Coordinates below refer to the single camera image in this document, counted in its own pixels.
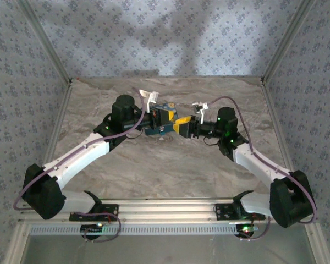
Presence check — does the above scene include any control board with green light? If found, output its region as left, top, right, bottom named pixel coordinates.
left=80, top=223, right=107, bottom=234
left=236, top=224, right=257, bottom=238

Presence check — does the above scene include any short purple base cable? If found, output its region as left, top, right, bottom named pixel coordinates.
left=239, top=216, right=272, bottom=243
left=73, top=211, right=122, bottom=244

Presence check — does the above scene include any aluminium frame post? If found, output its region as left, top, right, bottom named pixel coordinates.
left=16, top=0, right=74, bottom=85
left=260, top=0, right=317, bottom=83

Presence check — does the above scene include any grey slotted cable duct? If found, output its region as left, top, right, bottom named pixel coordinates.
left=29, top=223, right=239, bottom=236

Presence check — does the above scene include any teal patterned box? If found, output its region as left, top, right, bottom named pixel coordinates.
left=144, top=102, right=180, bottom=138

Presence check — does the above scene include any aluminium side rail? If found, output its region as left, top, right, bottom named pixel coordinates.
left=2, top=81, right=74, bottom=264
left=260, top=78, right=330, bottom=264

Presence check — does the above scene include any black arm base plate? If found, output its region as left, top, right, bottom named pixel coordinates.
left=69, top=205, right=119, bottom=222
left=213, top=203, right=265, bottom=221

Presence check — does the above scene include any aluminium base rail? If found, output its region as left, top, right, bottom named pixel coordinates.
left=18, top=197, right=272, bottom=229

